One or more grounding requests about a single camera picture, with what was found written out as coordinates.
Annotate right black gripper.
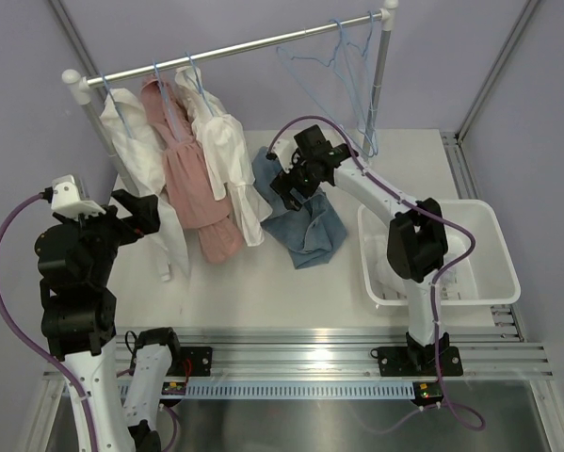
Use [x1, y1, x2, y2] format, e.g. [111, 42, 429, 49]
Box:
[270, 150, 321, 212]

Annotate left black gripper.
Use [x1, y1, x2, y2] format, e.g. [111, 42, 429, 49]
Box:
[55, 187, 159, 285]

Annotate blue denim skirt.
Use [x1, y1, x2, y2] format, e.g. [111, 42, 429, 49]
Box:
[252, 147, 347, 269]

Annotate white ruffled blouse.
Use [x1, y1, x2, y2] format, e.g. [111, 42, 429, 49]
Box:
[174, 67, 272, 247]

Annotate light blue white skirt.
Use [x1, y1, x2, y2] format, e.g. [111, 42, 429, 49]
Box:
[364, 234, 478, 305]

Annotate blue hanger of blouse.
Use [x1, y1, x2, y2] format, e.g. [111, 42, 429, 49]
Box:
[185, 52, 215, 116]

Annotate blue hanger of denim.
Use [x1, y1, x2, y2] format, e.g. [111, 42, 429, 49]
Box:
[275, 19, 379, 156]

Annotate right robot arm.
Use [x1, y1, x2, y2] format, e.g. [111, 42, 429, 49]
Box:
[266, 125, 449, 376]

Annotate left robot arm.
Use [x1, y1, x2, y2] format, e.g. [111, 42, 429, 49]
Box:
[35, 189, 184, 451]

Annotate white shirt on hanger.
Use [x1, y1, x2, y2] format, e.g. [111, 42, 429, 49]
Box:
[100, 89, 191, 281]

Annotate blue hanger of dress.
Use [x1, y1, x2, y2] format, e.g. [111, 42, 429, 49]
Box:
[153, 60, 183, 141]

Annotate blue hanger of shirt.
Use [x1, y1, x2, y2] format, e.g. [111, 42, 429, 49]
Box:
[100, 73, 134, 139]

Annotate pink dress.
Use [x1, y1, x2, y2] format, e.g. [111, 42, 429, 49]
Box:
[139, 76, 244, 264]

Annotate metal clothes rack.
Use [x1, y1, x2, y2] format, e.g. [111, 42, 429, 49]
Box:
[61, 1, 399, 195]

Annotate white plastic basket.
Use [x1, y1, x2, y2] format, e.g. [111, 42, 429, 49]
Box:
[358, 200, 521, 307]

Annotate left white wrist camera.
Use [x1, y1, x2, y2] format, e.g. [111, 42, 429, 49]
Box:
[50, 174, 105, 219]

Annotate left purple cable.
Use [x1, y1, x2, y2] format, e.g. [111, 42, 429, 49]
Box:
[0, 190, 182, 452]

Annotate white slotted cable duct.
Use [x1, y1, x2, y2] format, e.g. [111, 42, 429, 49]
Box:
[116, 380, 417, 400]

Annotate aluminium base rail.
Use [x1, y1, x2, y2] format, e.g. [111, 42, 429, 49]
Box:
[176, 325, 554, 380]

